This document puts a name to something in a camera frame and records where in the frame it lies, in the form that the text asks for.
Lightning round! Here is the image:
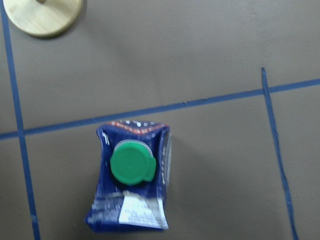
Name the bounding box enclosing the blue Pascual milk carton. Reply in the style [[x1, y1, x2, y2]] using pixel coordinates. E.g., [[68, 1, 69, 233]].
[[85, 120, 172, 233]]

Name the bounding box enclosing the wooden stand with round base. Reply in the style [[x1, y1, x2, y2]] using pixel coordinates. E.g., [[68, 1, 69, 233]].
[[3, 0, 84, 38]]

